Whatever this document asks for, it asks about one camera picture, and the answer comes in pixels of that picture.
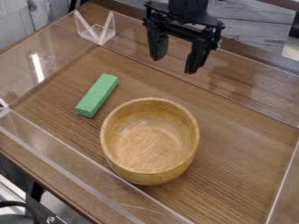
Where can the green rectangular block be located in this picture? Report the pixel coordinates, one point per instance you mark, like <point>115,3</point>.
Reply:
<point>96,95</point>

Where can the brown wooden bowl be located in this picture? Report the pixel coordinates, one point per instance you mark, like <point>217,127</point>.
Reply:
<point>149,138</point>

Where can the clear acrylic tray walls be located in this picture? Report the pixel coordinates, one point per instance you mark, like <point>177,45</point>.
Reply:
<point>243,97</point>

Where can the clear acrylic corner bracket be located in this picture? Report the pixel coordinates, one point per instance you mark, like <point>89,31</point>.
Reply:
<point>99,34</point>

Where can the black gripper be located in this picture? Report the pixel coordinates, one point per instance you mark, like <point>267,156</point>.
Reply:
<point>181,18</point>

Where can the black table leg bracket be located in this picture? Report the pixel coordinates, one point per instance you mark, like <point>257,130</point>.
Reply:
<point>41,214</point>

